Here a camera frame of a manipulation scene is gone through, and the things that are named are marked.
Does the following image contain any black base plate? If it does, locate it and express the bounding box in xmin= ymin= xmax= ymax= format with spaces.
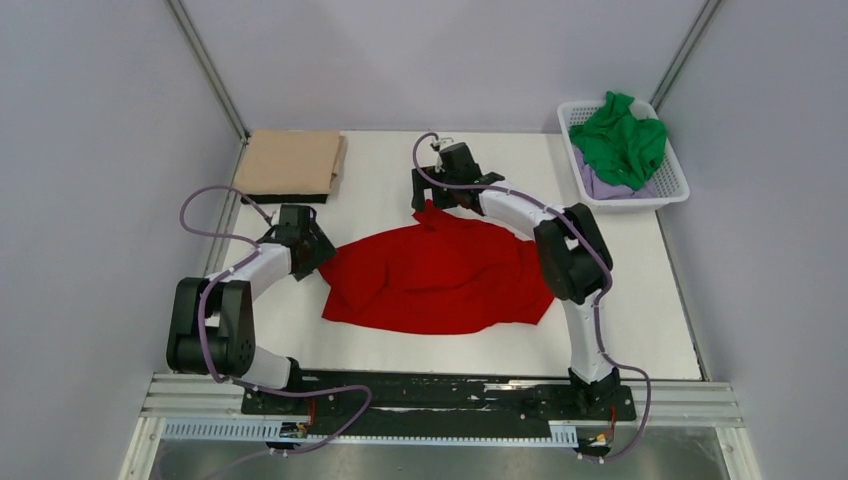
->
xmin=241 ymin=370 xmax=637 ymax=436

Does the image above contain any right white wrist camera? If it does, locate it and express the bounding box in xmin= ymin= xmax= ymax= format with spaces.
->
xmin=430 ymin=137 xmax=455 ymax=152

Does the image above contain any green t shirt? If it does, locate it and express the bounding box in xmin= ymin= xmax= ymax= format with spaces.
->
xmin=568 ymin=91 xmax=668 ymax=190

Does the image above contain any white slotted cable duct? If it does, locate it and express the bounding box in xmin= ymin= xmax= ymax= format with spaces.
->
xmin=161 ymin=418 xmax=578 ymax=448

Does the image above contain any folded beige t shirt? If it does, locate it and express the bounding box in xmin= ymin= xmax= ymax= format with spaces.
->
xmin=233 ymin=129 xmax=348 ymax=196

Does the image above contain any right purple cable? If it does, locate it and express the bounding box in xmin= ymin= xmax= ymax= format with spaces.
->
xmin=411 ymin=132 xmax=653 ymax=463

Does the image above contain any lilac t shirt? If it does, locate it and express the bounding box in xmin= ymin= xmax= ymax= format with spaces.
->
xmin=572 ymin=144 xmax=661 ymax=201

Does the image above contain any red t shirt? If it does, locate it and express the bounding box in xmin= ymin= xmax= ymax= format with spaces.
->
xmin=319 ymin=202 xmax=554 ymax=335

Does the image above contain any aluminium frame post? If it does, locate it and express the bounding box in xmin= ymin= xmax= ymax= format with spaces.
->
xmin=164 ymin=0 xmax=250 ymax=144
xmin=649 ymin=0 xmax=724 ymax=112

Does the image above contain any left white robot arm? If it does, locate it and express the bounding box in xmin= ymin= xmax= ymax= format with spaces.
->
xmin=166 ymin=205 xmax=336 ymax=413

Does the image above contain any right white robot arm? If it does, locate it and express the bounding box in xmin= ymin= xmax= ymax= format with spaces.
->
xmin=412 ymin=132 xmax=621 ymax=418

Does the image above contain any right aluminium frame post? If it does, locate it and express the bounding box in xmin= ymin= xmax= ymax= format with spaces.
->
xmin=649 ymin=0 xmax=724 ymax=112

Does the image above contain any white plastic basket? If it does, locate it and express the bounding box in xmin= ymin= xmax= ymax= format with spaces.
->
xmin=557 ymin=91 xmax=690 ymax=213

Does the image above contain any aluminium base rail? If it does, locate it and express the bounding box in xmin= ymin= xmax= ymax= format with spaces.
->
xmin=141 ymin=370 xmax=744 ymax=428

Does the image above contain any left aluminium frame post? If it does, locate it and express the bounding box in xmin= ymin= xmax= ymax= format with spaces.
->
xmin=164 ymin=0 xmax=250 ymax=144

